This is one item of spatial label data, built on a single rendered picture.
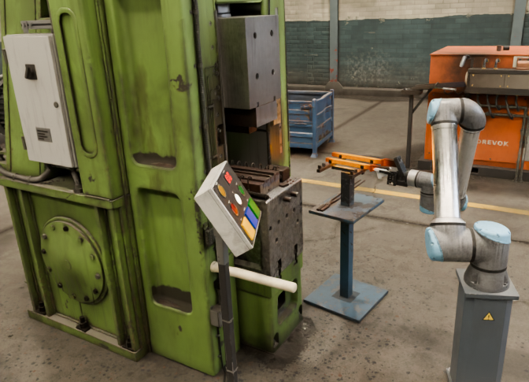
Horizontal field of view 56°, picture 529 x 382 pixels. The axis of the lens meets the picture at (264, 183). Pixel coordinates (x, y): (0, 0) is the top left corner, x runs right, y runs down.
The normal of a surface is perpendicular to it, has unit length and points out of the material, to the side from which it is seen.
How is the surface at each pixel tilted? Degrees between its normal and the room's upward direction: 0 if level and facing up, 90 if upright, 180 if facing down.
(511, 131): 90
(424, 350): 0
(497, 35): 90
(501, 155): 90
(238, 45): 90
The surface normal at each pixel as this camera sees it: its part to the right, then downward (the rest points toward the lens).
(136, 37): -0.50, 0.30
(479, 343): -0.18, 0.34
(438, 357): -0.04, -0.94
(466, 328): -0.82, 0.23
